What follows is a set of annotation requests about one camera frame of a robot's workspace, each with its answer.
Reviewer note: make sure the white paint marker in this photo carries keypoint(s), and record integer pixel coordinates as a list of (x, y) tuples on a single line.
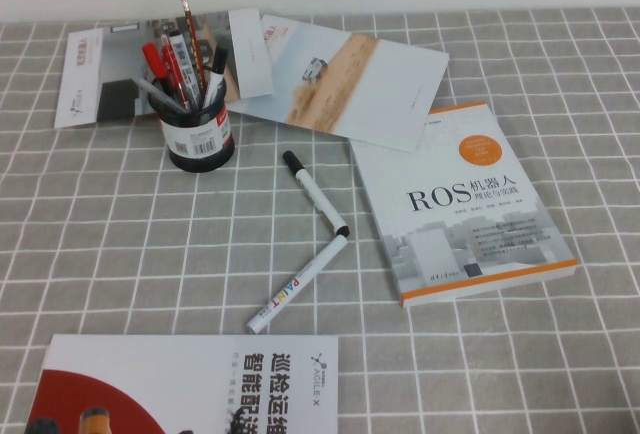
[(295, 284)]

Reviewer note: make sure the slim red pen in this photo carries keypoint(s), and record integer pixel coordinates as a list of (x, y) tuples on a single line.
[(172, 71)]

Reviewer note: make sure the white orange ROS book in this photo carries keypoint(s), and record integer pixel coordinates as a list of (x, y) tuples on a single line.
[(450, 224)]

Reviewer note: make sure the red pencil with eraser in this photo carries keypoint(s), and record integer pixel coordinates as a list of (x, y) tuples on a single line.
[(190, 34)]

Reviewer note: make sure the black mesh pen holder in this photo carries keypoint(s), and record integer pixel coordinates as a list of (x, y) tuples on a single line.
[(200, 129)]

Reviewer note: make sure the white barcode marker black cap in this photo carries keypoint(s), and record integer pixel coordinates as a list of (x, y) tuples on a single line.
[(181, 56)]

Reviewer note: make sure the plain white black-capped marker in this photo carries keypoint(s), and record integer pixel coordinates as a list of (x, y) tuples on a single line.
[(313, 190)]

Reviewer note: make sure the white red AgileX brochure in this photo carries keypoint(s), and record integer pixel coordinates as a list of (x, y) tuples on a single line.
[(200, 379)]

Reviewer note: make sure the thick red-capped pen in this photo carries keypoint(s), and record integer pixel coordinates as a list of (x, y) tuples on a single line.
[(151, 59)]

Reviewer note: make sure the brochure with desert vehicle photo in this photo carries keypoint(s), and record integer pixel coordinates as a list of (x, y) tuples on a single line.
[(350, 89)]

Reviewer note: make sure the grey pen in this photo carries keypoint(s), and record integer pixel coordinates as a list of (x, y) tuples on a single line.
[(157, 94)]

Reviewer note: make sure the whiteboard marker with black cap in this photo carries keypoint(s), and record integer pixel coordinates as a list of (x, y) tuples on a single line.
[(215, 79)]

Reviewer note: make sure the brochure with office photo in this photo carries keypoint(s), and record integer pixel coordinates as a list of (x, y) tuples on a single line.
[(115, 69)]

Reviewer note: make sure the grey checkered tablecloth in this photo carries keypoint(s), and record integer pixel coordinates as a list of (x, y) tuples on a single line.
[(100, 254)]

